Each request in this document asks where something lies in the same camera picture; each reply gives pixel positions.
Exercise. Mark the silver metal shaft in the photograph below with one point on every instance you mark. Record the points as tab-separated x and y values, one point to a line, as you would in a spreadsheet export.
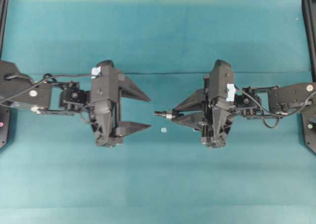
163	114

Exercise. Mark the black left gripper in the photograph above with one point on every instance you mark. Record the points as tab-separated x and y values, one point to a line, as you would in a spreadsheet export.
104	115

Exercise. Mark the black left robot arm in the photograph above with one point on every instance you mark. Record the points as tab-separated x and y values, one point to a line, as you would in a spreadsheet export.
48	96

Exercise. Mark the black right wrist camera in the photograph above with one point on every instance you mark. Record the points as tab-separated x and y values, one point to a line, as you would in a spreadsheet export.
221	82

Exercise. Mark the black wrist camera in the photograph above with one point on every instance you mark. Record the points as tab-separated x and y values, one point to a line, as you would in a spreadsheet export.
221	82
105	84

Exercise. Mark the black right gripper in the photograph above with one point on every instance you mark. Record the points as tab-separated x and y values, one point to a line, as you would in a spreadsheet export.
217	116

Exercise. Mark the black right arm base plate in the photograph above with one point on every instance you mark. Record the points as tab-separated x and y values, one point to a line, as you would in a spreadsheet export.
307	126

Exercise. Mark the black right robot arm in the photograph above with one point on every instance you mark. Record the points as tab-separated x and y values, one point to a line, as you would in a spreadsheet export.
271	102

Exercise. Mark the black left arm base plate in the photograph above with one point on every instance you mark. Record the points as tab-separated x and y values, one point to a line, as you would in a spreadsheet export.
5	114

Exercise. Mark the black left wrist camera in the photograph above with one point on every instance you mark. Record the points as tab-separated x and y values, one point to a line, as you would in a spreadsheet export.
105	84

